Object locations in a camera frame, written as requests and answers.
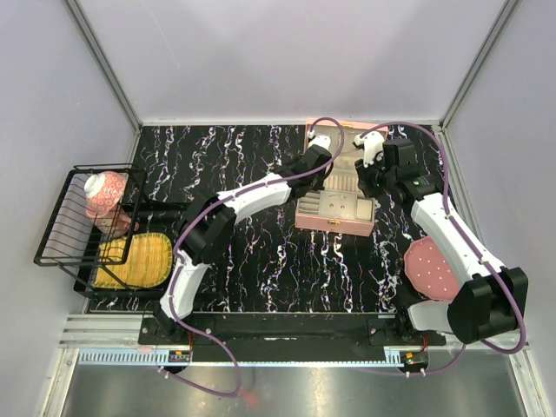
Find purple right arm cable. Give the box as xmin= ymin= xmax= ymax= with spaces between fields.
xmin=355 ymin=121 xmax=529 ymax=376

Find pink polka dot plate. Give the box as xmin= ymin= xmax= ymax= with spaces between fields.
xmin=404 ymin=236 xmax=460 ymax=301

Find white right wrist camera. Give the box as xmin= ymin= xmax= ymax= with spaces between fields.
xmin=353 ymin=131 xmax=386 ymax=168

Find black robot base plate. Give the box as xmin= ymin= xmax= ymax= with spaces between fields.
xmin=137 ymin=310 xmax=447 ymax=363

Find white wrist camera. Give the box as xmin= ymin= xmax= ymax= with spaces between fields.
xmin=307 ymin=135 xmax=332 ymax=151
xmin=353 ymin=131 xmax=386 ymax=168

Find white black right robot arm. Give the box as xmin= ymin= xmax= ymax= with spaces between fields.
xmin=354 ymin=132 xmax=528 ymax=345

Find pink patterned ceramic bowl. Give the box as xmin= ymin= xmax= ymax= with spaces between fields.
xmin=83 ymin=171 xmax=127 ymax=216

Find yellow woven mat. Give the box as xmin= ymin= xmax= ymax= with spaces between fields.
xmin=94 ymin=232 xmax=173 ymax=289

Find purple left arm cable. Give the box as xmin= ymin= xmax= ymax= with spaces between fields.
xmin=169 ymin=116 xmax=346 ymax=395

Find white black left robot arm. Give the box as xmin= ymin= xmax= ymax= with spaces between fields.
xmin=154 ymin=144 xmax=338 ymax=344

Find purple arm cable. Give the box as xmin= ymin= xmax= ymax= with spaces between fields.
xmin=169 ymin=116 xmax=346 ymax=395
xmin=355 ymin=121 xmax=529 ymax=376

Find pink jewelry box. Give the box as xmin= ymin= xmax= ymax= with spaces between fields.
xmin=295 ymin=119 xmax=387 ymax=237

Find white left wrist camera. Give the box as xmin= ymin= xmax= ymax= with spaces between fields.
xmin=307 ymin=135 xmax=332 ymax=151

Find black wire dish rack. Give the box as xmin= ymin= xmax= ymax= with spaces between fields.
xmin=33 ymin=163 xmax=147 ymax=298

